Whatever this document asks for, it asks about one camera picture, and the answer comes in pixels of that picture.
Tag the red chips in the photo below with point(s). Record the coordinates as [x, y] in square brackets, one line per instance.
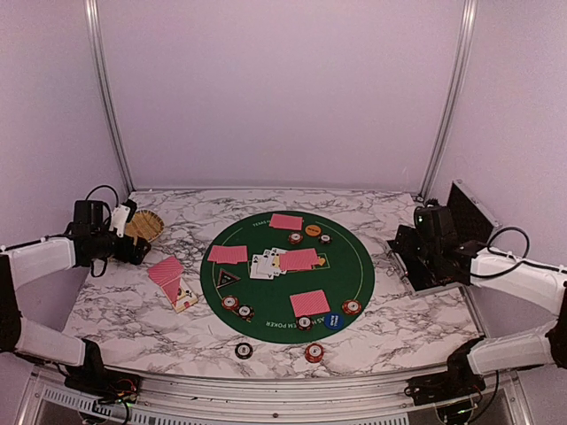
[351, 307]
[295, 238]
[230, 303]

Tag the card dealt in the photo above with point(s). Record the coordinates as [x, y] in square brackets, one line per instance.
[309, 303]
[286, 221]
[221, 254]

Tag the woven bamboo tray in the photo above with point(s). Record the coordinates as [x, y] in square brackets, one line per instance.
[145, 224]

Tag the triangular all-in dealer button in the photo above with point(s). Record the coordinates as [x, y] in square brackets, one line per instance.
[226, 278]

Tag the playing card box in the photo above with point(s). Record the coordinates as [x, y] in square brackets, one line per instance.
[180, 295]

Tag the blue small blind button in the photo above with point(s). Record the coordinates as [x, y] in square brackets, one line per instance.
[334, 321]

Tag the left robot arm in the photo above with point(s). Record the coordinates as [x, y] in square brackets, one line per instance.
[40, 280]

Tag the face-down card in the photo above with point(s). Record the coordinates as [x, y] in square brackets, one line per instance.
[298, 260]

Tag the red playing card deck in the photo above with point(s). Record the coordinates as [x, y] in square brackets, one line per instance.
[165, 270]

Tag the black poker chip stack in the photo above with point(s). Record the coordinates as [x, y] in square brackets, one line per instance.
[243, 351]

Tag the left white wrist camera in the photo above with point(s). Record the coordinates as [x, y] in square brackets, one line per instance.
[121, 216]

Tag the orange big blind button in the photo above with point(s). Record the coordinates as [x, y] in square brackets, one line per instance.
[313, 230]

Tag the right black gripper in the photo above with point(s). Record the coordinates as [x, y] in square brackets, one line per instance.
[408, 249]

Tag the four of spades card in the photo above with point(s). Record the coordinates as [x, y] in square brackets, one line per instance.
[274, 261]

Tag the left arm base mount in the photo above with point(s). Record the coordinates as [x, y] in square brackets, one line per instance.
[110, 386]

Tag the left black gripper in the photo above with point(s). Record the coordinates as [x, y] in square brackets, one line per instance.
[125, 255]

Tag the ace of clubs card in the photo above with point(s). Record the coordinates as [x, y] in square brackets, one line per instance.
[254, 272]

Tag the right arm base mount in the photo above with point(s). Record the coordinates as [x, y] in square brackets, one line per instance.
[441, 387]

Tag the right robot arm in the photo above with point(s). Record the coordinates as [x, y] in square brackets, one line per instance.
[521, 301]

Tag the round green poker mat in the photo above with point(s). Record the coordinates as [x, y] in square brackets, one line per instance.
[345, 271]

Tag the aluminium poker chip case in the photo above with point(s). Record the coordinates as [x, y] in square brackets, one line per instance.
[474, 226]

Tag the red poker chip stack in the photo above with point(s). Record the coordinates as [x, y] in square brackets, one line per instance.
[314, 353]

